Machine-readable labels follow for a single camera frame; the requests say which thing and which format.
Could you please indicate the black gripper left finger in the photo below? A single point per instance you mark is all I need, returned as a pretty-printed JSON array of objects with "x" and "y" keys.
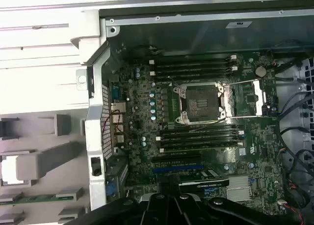
[{"x": 117, "y": 210}]

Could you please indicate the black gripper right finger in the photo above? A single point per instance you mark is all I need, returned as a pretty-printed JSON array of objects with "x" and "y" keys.
[{"x": 233, "y": 214}]

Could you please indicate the metal socket cover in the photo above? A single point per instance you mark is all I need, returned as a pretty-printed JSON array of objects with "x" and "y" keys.
[{"x": 259, "y": 97}]

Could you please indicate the CPU socket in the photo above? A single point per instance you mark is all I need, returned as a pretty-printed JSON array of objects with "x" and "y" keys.
[{"x": 201, "y": 103}]

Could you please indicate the silver chipset heatsink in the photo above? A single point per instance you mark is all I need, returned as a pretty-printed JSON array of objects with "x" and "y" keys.
[{"x": 238, "y": 188}]

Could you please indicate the black graphics card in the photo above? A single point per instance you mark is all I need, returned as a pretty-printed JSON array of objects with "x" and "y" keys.
[{"x": 206, "y": 182}]

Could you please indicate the blue expansion slot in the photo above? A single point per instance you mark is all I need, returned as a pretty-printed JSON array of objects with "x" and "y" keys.
[{"x": 177, "y": 166}]

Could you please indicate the black expansion slot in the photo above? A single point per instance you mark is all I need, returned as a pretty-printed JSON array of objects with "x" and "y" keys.
[{"x": 176, "y": 158}]

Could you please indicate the green motherboard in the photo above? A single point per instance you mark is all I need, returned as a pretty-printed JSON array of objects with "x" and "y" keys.
[{"x": 257, "y": 136}]

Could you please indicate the green RAM stick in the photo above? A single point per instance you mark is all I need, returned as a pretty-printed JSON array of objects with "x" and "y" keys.
[{"x": 36, "y": 200}]

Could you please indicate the grey parts rack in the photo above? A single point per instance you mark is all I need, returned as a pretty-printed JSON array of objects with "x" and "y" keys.
[{"x": 49, "y": 158}]

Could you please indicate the metal drive cage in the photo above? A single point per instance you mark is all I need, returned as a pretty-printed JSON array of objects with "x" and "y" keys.
[{"x": 287, "y": 82}]

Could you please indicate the round coin battery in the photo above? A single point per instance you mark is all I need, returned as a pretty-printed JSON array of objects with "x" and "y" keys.
[{"x": 260, "y": 71}]

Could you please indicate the black PC case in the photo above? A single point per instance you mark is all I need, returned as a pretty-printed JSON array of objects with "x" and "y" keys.
[{"x": 196, "y": 38}]

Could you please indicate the white label sticker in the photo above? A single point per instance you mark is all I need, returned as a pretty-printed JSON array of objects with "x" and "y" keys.
[{"x": 239, "y": 24}]

